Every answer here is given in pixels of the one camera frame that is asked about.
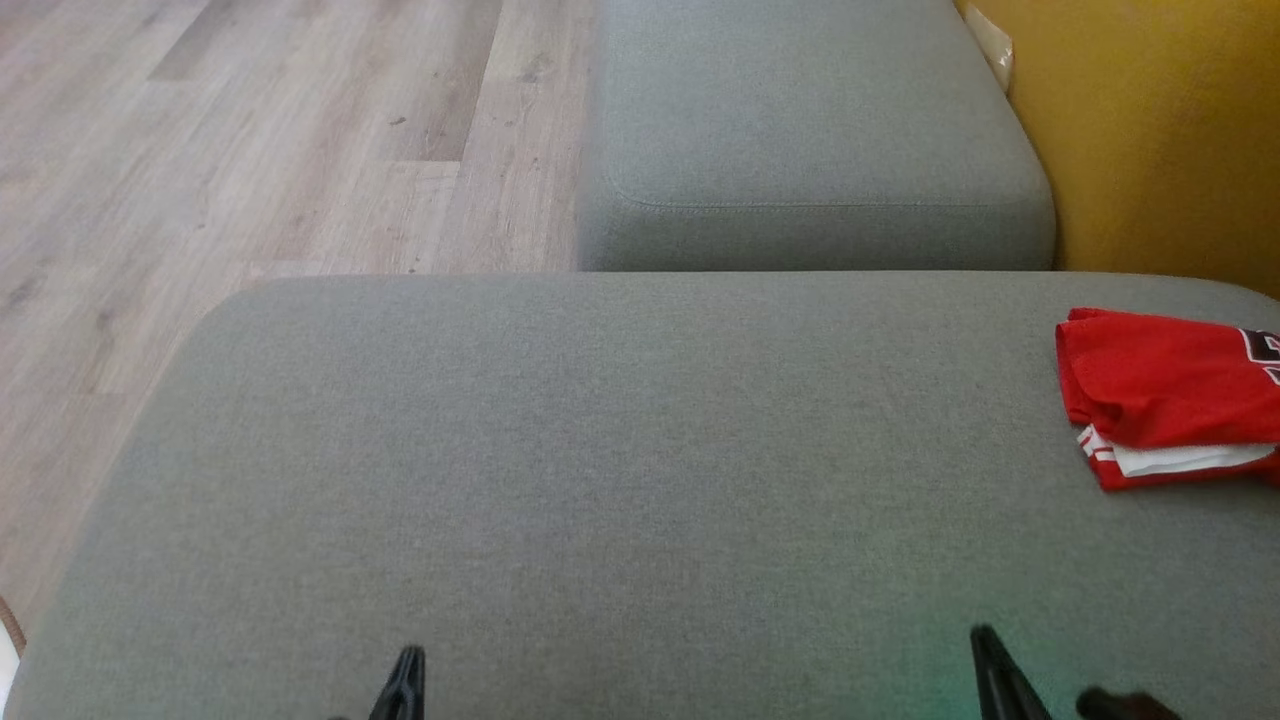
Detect red shorts white waistband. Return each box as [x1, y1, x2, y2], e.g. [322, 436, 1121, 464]
[1078, 425, 1280, 492]

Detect red shorts with white stripes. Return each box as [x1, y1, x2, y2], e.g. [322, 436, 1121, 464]
[1055, 308, 1280, 453]

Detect white object brown rim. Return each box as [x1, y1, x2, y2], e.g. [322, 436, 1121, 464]
[0, 595, 27, 691]

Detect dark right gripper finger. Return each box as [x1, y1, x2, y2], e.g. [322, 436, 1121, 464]
[982, 626, 1051, 720]
[970, 626, 1016, 720]

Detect large grey sofa seat cushion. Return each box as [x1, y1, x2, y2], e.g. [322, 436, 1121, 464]
[0, 272, 1280, 720]

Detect cream strip by wall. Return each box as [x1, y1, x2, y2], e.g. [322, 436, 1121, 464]
[963, 3, 1015, 93]

